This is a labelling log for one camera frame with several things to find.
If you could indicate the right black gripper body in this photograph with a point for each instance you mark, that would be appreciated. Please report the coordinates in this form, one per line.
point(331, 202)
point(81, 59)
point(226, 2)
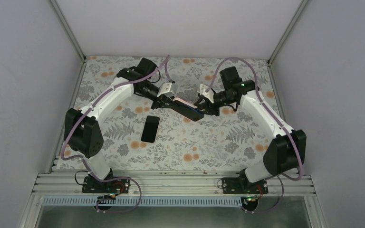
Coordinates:
point(215, 111)

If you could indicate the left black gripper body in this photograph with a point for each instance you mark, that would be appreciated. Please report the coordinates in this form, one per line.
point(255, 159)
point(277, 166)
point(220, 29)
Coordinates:
point(161, 101)

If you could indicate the black phone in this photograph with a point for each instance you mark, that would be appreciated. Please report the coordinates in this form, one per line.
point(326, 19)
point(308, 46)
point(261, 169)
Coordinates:
point(187, 111)

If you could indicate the pink phone case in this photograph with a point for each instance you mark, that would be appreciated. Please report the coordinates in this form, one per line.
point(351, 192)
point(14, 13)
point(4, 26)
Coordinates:
point(176, 99)

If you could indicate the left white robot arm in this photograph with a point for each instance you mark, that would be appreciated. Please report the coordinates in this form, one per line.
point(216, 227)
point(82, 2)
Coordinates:
point(82, 127)

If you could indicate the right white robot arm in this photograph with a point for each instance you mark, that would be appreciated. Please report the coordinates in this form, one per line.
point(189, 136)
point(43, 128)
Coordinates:
point(287, 146)

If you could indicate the floral table mat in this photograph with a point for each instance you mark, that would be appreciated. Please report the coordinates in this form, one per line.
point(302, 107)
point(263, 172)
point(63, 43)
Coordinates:
point(231, 141)

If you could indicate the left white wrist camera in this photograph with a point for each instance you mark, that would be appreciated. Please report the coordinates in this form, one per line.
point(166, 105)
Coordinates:
point(167, 89)

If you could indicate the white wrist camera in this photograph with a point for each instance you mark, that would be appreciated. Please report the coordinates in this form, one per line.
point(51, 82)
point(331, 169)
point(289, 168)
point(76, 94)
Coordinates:
point(206, 92)
point(167, 89)

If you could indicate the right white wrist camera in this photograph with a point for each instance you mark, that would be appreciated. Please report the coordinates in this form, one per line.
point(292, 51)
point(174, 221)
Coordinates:
point(206, 92)

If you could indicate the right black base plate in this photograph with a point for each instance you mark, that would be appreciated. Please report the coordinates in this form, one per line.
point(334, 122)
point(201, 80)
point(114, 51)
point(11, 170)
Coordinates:
point(236, 185)

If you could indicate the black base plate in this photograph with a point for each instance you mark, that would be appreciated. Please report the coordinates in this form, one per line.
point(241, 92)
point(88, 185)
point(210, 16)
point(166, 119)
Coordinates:
point(91, 185)
point(236, 185)

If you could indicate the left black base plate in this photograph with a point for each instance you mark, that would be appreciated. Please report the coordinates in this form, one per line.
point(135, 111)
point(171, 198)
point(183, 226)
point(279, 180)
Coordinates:
point(91, 185)

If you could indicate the slotted grey cable duct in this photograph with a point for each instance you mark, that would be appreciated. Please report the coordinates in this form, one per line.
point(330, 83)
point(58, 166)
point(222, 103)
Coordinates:
point(125, 201)

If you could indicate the aluminium rail frame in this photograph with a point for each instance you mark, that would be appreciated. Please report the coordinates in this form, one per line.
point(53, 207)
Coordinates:
point(173, 183)

